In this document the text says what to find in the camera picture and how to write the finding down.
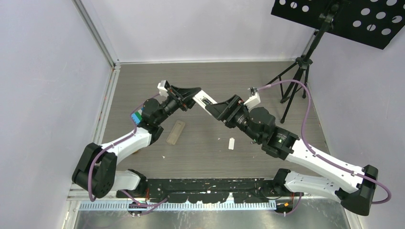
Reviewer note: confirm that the black music stand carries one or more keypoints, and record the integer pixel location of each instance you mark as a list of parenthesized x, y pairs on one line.
[(370, 22)]

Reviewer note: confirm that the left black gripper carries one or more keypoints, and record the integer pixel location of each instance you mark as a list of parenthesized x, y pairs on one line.
[(184, 101)]

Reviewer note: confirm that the perforated metal cable tray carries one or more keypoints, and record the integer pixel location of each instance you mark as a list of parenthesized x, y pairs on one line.
[(122, 205)]

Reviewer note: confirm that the white remote control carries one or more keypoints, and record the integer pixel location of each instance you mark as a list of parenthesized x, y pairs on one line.
[(203, 99)]

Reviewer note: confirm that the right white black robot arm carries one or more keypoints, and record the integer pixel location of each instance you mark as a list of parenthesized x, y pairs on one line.
[(349, 185)]

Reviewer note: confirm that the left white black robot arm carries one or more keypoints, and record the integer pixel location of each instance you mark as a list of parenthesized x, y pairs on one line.
[(96, 171)]

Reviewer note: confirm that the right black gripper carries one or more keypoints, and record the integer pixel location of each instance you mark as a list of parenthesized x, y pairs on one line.
[(221, 110)]

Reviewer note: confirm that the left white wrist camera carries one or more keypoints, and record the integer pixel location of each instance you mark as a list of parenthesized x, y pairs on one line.
[(163, 88)]

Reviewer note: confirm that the translucent beige remote cover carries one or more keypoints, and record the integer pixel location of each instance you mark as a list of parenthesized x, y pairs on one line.
[(175, 132)]

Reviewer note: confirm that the blue white green toy brick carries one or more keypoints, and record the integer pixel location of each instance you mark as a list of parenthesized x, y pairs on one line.
[(136, 116)]

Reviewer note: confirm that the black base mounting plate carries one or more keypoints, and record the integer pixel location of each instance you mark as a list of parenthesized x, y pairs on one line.
[(209, 190)]

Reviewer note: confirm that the white battery cover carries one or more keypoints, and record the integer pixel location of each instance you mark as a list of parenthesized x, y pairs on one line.
[(231, 143)]

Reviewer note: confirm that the aluminium corner frame post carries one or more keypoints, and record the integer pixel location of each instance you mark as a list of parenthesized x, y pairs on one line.
[(95, 28)]

